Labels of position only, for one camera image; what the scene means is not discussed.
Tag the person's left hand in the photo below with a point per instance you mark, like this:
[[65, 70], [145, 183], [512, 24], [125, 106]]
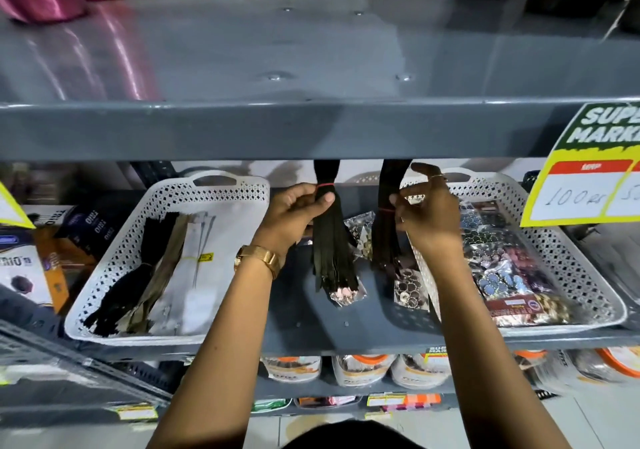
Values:
[[285, 216]]

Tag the person's right hand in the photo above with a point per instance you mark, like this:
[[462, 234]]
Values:
[[435, 219]]

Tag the person's right fingers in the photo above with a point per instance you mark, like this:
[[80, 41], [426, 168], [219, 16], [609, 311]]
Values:
[[407, 215]]

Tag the person's left fingers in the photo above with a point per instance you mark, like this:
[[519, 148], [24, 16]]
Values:
[[320, 205]]

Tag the black zipper bundle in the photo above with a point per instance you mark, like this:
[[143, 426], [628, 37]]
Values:
[[130, 284], [387, 244], [332, 249]]

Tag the person's left forearm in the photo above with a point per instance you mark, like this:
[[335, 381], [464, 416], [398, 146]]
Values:
[[225, 353]]

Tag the person's right forearm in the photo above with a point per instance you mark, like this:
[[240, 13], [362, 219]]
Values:
[[480, 353]]

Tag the clear packet of buttons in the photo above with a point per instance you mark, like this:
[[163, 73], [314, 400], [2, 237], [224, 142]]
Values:
[[361, 231], [350, 296], [411, 289]]

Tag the white perforated plastic basket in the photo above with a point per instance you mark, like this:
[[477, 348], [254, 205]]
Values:
[[235, 244], [362, 178], [565, 264]]

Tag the grey metal shelf rack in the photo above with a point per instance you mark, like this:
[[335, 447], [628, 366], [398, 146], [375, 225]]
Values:
[[300, 129]]

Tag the gold wristwatch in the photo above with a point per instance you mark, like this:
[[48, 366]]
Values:
[[260, 256]]

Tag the pile of button packets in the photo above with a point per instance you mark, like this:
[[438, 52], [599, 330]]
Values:
[[505, 269]]

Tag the small yellow tag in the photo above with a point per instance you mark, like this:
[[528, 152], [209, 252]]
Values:
[[205, 257]]

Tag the white zipper bundle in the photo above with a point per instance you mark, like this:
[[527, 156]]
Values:
[[195, 284]]

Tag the clear jar with orange lid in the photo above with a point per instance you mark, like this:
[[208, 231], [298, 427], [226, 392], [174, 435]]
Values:
[[292, 367], [612, 363], [532, 358], [362, 368], [417, 373]]

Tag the olive zipper bundle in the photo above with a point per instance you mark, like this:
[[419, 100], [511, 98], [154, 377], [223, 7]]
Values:
[[160, 274]]

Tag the yellow and green price sign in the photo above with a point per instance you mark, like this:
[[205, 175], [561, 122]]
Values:
[[585, 174]]

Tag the orange shelf label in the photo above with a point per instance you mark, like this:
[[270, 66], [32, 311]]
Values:
[[423, 399]]

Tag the yellow shelf label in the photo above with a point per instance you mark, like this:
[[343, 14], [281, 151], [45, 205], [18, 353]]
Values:
[[137, 412], [386, 399]]

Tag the pink packet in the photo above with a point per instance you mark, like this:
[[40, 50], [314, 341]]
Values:
[[327, 401]]

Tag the green packet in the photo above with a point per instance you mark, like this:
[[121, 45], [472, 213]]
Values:
[[271, 404]]

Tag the dark blue product packet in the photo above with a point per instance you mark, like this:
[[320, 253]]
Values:
[[100, 224]]

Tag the orange product box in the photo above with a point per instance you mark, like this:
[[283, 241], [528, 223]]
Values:
[[57, 269]]

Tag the white product box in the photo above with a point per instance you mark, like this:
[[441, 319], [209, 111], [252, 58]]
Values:
[[22, 276]]

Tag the yellow paper sign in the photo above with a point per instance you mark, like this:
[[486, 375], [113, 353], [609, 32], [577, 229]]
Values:
[[12, 209]]

